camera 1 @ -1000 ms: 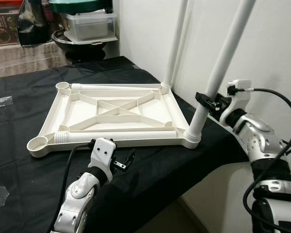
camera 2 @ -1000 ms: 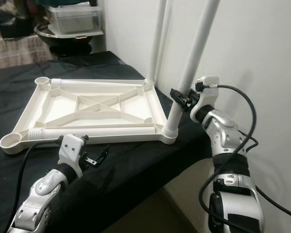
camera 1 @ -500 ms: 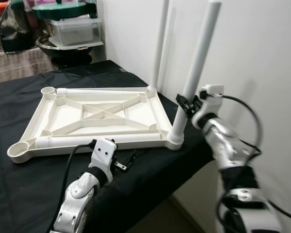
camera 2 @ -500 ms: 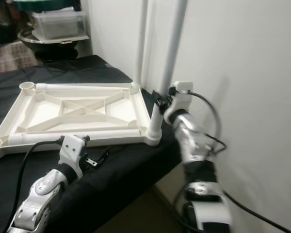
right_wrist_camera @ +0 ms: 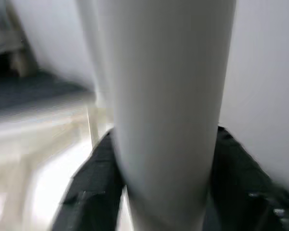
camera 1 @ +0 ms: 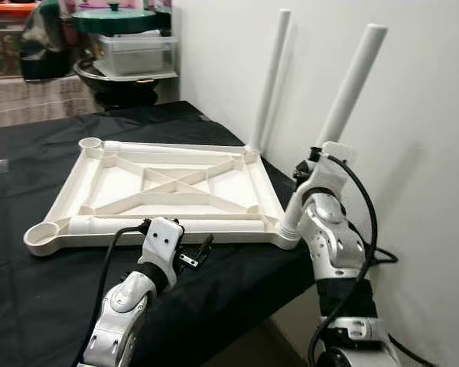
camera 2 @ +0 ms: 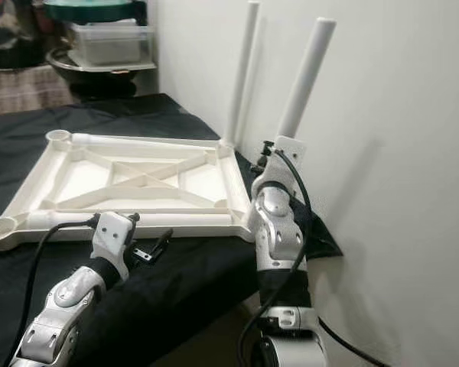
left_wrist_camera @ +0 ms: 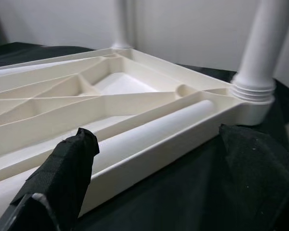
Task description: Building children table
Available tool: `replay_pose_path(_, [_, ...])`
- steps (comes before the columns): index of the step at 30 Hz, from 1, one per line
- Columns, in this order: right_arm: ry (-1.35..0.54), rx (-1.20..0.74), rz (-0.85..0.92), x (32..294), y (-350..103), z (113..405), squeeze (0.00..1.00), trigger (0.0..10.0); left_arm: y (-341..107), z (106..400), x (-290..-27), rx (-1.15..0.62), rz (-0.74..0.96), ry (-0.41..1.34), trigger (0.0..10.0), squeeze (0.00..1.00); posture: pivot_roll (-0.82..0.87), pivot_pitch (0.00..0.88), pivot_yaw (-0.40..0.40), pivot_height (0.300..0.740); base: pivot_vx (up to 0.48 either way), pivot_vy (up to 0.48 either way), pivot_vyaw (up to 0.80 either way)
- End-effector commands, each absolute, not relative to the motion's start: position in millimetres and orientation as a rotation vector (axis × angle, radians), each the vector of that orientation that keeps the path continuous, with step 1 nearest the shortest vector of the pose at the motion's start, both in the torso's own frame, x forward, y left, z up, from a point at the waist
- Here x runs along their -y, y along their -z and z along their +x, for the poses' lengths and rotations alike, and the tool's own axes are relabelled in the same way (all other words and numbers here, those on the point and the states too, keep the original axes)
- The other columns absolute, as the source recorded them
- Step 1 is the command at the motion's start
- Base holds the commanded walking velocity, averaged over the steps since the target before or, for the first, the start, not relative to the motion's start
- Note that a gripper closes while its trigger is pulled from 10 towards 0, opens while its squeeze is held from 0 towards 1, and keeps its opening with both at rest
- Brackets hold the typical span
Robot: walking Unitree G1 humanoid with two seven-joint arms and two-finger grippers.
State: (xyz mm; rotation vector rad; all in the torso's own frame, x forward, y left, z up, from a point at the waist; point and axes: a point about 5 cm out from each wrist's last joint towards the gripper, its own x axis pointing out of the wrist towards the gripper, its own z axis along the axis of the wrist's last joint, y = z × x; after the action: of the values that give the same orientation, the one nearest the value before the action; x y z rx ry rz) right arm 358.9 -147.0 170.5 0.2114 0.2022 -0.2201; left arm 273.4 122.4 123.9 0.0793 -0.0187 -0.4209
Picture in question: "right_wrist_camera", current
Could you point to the white plastic children table top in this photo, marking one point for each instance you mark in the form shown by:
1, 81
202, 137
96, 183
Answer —
26, 144

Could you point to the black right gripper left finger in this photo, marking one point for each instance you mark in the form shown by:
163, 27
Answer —
96, 183

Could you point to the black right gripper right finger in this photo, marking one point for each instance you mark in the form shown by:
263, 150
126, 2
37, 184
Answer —
243, 192

